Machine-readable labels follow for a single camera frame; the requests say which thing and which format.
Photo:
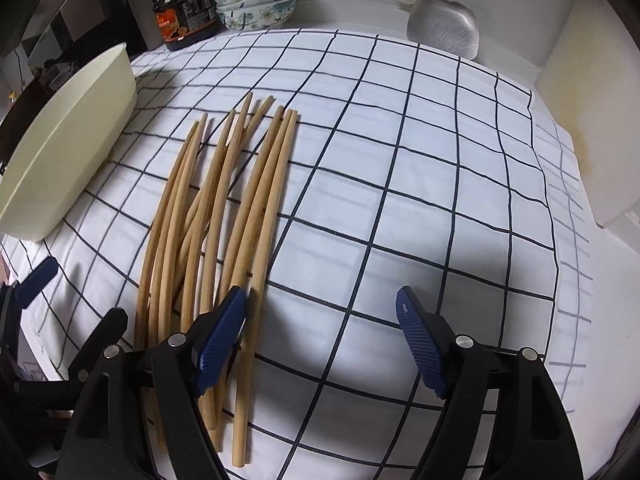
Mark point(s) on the white cutting board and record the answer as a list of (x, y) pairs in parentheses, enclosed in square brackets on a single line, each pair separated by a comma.
[(590, 110)]

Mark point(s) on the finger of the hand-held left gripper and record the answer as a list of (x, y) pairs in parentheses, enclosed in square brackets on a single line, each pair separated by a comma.
[(37, 280), (100, 340)]

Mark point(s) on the cream plastic basin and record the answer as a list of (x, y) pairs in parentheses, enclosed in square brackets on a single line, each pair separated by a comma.
[(60, 125)]

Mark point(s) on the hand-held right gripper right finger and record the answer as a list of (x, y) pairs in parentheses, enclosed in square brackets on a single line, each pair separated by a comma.
[(422, 350)]

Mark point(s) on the dark sauce bottle red label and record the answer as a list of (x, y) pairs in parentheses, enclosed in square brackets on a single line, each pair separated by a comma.
[(185, 15)]

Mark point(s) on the white checked cloth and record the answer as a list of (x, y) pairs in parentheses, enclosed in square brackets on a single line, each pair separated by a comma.
[(400, 185)]

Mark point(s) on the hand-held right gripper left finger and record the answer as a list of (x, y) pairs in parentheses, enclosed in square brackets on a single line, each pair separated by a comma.
[(220, 345)]

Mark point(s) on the group of wooden chopsticks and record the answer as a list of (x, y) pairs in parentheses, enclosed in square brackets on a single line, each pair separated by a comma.
[(265, 200)]

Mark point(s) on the metal spatula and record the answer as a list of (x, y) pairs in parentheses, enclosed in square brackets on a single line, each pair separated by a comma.
[(442, 25)]

